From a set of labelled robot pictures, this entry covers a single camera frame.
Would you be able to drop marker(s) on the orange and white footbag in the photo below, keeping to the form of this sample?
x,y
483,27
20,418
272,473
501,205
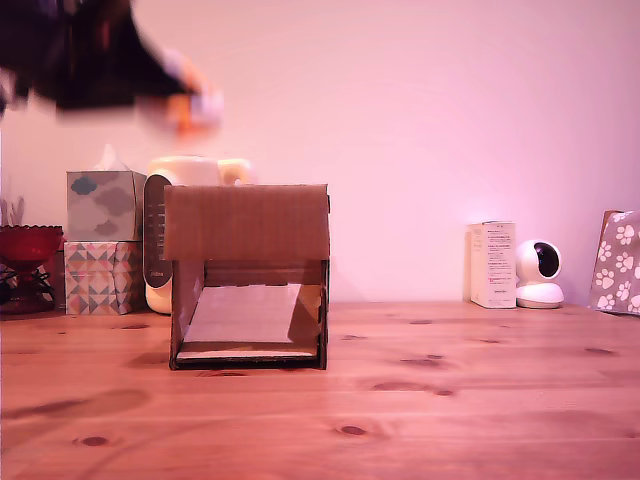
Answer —
x,y
200,107

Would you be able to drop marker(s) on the cardboard dice tower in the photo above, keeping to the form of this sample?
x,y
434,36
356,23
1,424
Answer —
x,y
245,225

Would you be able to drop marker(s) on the white tissue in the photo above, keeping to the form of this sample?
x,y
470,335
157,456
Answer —
x,y
110,160

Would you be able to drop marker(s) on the cream water bottle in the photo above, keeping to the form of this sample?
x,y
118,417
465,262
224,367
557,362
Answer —
x,y
185,172

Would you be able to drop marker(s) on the cloud print tissue box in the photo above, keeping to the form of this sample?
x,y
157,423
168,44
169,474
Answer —
x,y
100,205

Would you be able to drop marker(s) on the dried lavender stems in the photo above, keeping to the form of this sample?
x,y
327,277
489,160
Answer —
x,y
12,212

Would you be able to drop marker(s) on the triangle pattern tissue box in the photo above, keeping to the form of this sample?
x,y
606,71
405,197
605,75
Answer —
x,y
100,277

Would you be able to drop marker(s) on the red glass bowl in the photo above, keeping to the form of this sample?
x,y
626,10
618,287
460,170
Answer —
x,y
27,245

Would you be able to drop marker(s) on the white printed carton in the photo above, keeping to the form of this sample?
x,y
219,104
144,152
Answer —
x,y
495,265

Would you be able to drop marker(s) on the grey paw print bag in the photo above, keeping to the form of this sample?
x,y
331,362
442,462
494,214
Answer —
x,y
617,265

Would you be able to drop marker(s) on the small white round camera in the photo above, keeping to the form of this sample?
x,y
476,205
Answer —
x,y
537,295

